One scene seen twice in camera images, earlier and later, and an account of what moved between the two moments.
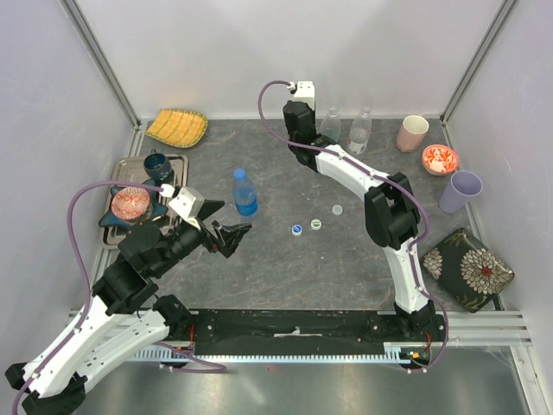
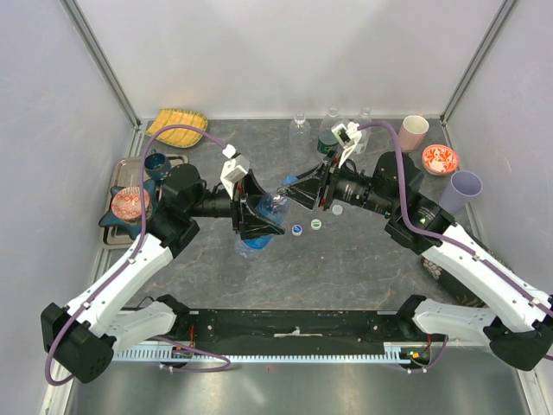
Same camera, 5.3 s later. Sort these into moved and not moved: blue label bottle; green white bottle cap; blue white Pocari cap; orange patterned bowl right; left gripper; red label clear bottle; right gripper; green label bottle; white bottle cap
Moved: blue label bottle; right gripper; left gripper
Not moved: orange patterned bowl right; green label bottle; blue white Pocari cap; green white bottle cap; white bottle cap; red label clear bottle
